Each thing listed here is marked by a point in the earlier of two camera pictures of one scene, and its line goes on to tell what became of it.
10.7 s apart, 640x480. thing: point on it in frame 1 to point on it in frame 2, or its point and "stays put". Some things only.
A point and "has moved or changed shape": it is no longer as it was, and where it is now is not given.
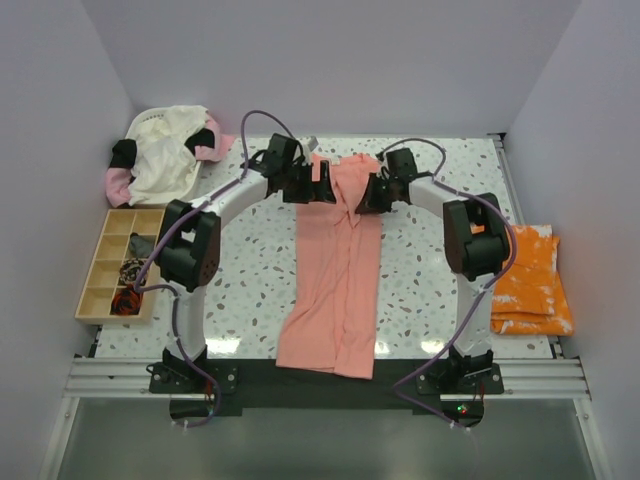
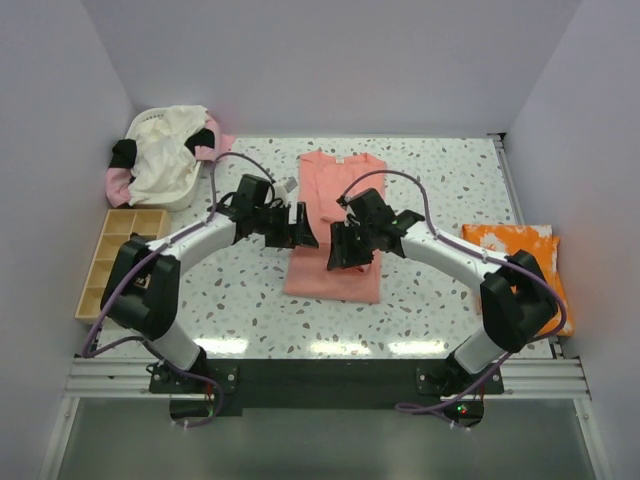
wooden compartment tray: (126, 248) stays put
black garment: (124, 154) stays put
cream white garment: (165, 166) stays put
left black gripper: (309, 191) to (288, 235)
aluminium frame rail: (100, 377) stays put
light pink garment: (117, 185) stays put
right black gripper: (368, 203) to (342, 255)
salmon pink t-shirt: (331, 321) has moved or changed shape
